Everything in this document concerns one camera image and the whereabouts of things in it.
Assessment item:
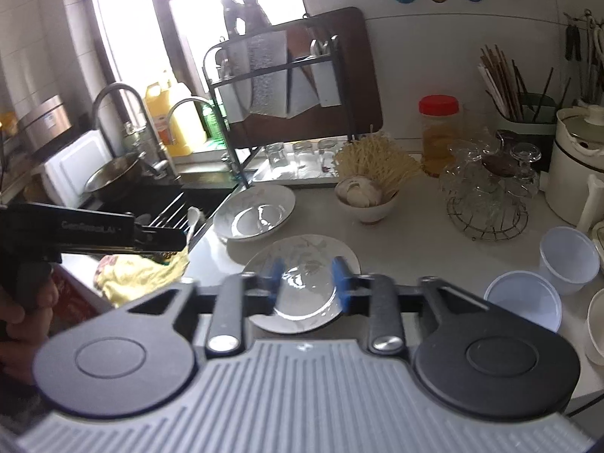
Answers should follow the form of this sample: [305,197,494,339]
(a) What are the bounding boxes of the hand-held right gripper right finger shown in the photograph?
[331,256,492,356]

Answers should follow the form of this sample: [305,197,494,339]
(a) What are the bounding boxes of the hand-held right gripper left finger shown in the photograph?
[126,257,285,356]

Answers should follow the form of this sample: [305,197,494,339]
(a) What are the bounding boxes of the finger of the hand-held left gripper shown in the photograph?
[133,222,188,256]

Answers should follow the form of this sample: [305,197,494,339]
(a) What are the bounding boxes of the yellow cloth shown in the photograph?
[93,244,190,308]

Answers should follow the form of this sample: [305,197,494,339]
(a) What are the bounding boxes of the deep leaf-print plate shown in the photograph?
[213,184,297,243]

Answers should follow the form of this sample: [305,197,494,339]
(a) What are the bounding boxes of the white plastic disposable bowl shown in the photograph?
[539,226,601,296]
[484,271,564,337]

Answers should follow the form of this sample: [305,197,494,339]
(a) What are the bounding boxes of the person's left hand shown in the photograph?
[0,274,60,384]

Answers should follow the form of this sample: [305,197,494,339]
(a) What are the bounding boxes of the white ceramic spoon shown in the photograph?
[183,206,205,246]

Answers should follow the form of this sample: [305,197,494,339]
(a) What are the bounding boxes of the sink drain rack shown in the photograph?
[134,188,230,237]

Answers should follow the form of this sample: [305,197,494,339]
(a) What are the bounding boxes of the white plastic cutting board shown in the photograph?
[42,129,115,205]

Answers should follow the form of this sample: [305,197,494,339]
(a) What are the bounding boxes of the steel pan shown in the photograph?
[83,153,145,200]

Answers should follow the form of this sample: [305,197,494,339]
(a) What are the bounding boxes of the small white footed bowl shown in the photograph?
[334,184,401,224]

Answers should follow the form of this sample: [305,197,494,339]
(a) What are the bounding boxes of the garlic bulb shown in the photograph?
[346,177,384,208]

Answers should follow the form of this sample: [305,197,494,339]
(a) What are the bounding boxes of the metal drip tray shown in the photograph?
[251,140,341,186]

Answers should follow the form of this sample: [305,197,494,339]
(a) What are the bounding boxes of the silver rice cooker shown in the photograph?
[15,95,74,153]

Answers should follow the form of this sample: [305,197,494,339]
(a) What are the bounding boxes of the yellow oil bottle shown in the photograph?
[143,80,208,157]

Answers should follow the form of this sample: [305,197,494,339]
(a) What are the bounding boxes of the row of clear drinking glasses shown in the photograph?
[265,138,337,175]

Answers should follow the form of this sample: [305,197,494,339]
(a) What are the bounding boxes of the green bottle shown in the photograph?
[202,104,228,141]

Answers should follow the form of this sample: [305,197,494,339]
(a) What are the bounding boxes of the dried noodle bundle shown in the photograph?
[334,125,422,201]

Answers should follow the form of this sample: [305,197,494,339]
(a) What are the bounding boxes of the short chrome faucet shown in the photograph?
[167,97,214,148]

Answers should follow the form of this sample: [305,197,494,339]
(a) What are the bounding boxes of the tall chrome faucet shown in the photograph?
[91,83,169,177]

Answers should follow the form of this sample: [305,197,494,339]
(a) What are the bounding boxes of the red-lidded plastic jar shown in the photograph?
[418,95,461,178]

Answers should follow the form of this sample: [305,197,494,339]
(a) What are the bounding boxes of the steel cleaver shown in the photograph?
[246,28,290,116]

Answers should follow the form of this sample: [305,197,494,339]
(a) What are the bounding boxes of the upturned stemmed glass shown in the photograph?
[505,143,542,201]

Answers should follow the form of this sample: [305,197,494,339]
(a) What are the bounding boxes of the dark hanging object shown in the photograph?
[221,0,275,39]

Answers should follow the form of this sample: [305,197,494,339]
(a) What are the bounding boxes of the green chopstick holder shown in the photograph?
[495,92,558,173]

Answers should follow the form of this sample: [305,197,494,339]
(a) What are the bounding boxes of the white ceramic bowl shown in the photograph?
[584,287,604,365]

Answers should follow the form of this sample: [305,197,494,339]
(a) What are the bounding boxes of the white electric cooker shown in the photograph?
[542,105,604,227]

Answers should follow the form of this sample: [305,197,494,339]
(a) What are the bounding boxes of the bunch of chopsticks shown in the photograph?
[476,44,573,123]

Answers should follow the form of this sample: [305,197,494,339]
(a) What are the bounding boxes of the hanging kitchen utensils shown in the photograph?
[563,8,604,105]

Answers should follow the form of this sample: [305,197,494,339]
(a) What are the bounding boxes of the glass cups on wire rack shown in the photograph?
[440,144,508,233]

